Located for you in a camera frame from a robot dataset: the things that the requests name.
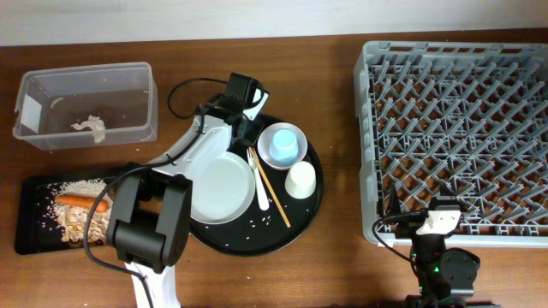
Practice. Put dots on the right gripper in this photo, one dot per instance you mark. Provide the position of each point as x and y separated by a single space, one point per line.
406 228

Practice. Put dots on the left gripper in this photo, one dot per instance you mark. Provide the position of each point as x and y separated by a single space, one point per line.
253 137

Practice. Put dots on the grey round plate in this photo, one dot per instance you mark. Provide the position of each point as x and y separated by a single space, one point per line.
223 191

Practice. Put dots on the white tissue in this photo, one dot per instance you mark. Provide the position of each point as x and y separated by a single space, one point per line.
96 125

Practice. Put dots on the orange carrot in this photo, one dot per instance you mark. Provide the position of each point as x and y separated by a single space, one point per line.
83 202

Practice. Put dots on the pile of rice and shells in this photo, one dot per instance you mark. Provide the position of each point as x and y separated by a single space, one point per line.
70 221

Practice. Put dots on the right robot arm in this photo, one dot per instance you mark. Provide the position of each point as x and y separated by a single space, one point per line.
445 275

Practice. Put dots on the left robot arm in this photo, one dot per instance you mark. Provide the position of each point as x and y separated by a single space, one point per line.
150 218

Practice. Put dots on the grey dishwasher rack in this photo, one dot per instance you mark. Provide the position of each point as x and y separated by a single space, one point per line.
473 115

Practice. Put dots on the wooden chopstick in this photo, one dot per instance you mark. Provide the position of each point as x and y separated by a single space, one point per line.
255 157

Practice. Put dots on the white bowl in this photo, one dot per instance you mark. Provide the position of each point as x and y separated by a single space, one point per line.
265 140

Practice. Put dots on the light blue cup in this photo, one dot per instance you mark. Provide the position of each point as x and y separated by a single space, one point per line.
283 148

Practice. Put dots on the white plastic fork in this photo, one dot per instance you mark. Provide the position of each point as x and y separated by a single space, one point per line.
260 190

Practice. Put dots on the white cup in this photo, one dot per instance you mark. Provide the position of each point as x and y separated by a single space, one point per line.
300 182

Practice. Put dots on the round black serving tray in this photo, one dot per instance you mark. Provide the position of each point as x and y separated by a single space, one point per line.
258 232

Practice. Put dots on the clear plastic bin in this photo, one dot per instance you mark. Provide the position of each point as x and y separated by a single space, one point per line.
123 95

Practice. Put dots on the black rectangular tray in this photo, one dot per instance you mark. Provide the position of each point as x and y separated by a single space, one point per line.
37 228

